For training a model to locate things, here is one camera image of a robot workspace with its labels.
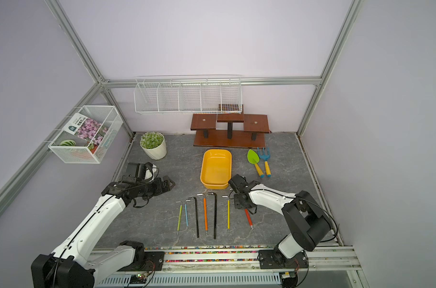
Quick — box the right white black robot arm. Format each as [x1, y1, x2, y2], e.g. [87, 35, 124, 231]
[229, 175, 338, 270]

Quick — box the blue small hex key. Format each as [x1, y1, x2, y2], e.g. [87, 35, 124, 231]
[184, 201, 189, 227]

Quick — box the long white wire shelf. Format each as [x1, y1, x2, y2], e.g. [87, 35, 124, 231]
[133, 74, 243, 114]

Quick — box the white pot green plant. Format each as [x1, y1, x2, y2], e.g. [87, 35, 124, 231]
[140, 132, 167, 160]

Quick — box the long black hex key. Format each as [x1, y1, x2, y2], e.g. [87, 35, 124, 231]
[207, 192, 217, 240]

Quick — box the blue toy garden rake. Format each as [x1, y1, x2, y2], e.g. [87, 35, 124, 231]
[257, 147, 272, 177]

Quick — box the orange hex key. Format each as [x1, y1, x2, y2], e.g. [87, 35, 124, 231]
[197, 193, 208, 235]

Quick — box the small dark tray in shelf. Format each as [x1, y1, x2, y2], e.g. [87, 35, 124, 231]
[218, 103, 243, 113]

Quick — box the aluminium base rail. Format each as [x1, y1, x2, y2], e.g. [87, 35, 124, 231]
[54, 245, 370, 288]

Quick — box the green small hex key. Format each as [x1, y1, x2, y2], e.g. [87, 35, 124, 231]
[175, 201, 183, 235]

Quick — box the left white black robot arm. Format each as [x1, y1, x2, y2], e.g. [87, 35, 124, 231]
[31, 175, 175, 288]

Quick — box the flower seed packet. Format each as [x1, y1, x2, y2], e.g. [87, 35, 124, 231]
[63, 113, 109, 146]

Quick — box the brown wooden tiered stand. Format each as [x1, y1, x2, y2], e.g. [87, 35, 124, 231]
[190, 110, 271, 148]

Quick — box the yellow hex key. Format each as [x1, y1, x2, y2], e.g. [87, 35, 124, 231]
[222, 196, 231, 232]

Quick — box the yellow plastic storage box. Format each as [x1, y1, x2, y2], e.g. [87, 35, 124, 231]
[200, 149, 232, 190]

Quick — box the thin black hex key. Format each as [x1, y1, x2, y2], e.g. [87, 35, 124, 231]
[187, 197, 200, 238]

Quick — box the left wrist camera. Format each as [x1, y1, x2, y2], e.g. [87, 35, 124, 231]
[124, 162, 157, 182]

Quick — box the green toy garden trowel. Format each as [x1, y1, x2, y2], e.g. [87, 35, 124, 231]
[247, 150, 264, 178]

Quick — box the red long hex key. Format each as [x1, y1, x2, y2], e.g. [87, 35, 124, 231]
[244, 208, 254, 229]

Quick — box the white wire wall basket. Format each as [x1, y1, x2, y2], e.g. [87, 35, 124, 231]
[48, 105, 123, 164]

